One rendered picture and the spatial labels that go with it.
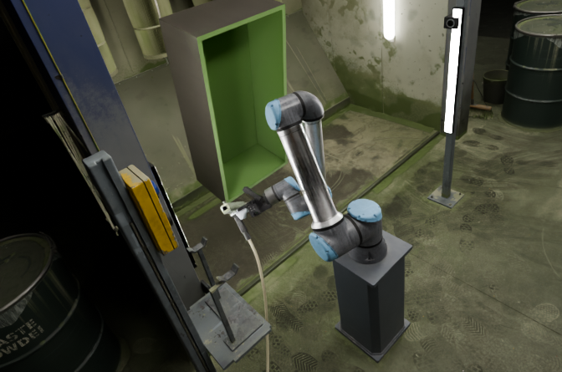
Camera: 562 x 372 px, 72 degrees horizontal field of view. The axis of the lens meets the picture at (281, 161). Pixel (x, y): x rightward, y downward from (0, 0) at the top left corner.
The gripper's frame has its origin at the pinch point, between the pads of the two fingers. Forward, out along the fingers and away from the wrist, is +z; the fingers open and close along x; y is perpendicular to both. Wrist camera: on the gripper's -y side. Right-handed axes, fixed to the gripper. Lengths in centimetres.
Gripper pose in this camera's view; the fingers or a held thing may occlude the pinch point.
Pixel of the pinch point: (233, 212)
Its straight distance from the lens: 206.3
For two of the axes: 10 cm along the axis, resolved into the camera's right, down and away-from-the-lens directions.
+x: 1.7, 0.7, 9.8
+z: -8.6, 4.9, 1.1
